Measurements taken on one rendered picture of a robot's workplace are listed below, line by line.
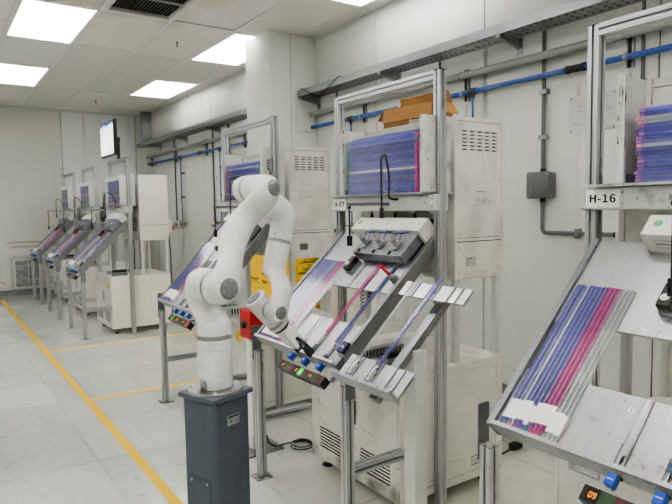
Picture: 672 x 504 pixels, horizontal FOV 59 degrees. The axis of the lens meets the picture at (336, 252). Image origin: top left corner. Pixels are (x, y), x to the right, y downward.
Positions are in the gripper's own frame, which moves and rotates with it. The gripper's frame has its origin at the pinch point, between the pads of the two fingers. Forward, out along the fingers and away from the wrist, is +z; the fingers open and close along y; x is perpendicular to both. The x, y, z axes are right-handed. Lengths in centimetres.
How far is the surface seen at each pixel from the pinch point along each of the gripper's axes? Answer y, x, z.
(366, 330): 10.0, 21.4, 10.5
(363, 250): -21, 58, 4
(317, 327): -20.2, 16.4, 10.2
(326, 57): -287, 285, -8
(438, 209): 14, 80, 0
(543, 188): -36, 189, 85
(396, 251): 1, 59, 4
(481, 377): 10, 50, 79
